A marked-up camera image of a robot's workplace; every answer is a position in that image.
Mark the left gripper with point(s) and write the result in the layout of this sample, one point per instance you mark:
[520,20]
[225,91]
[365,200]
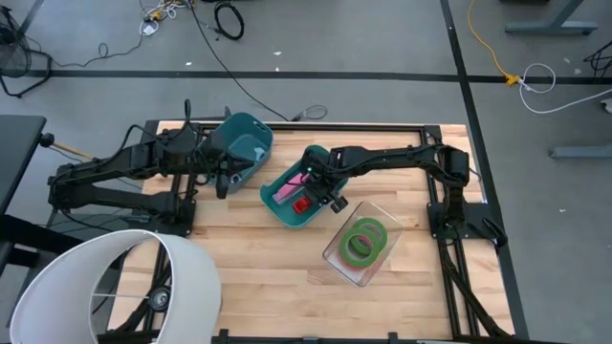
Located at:
[212,153]

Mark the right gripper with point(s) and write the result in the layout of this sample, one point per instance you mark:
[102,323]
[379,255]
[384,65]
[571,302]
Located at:
[327,173]

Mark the black staple remover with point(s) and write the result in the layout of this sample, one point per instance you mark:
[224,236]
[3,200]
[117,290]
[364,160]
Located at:
[235,179]

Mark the red stapler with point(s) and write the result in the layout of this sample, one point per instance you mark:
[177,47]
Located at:
[302,205]

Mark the pink stapler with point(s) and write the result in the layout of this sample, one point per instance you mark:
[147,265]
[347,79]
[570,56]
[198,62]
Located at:
[289,188]

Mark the green tape roll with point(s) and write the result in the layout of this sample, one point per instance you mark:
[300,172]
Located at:
[382,231]
[344,248]

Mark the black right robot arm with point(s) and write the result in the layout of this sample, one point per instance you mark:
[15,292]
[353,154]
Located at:
[392,157]

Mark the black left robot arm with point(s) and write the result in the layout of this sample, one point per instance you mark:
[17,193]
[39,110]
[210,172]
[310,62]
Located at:
[143,157]

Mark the slate blue plastic bin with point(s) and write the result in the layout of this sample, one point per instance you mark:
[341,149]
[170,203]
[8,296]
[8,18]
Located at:
[248,134]

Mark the teal plastic bin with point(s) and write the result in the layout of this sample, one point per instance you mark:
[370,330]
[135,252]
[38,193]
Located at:
[279,212]

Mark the clear plastic tray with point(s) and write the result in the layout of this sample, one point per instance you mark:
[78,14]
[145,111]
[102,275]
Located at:
[389,224]

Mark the table lamp white shade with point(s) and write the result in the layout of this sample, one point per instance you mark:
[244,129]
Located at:
[201,286]

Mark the wooden stick black knob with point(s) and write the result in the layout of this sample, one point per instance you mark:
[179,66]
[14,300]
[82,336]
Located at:
[46,140]

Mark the black desk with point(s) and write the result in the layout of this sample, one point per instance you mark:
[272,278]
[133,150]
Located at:
[19,153]

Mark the black floor fan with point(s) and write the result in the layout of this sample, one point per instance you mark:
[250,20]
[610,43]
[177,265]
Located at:
[14,52]

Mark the grey desk foot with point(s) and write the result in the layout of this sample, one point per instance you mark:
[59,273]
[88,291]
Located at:
[578,152]
[550,27]

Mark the black aluminium frame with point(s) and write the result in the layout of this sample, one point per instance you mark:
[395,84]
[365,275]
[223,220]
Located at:
[382,127]

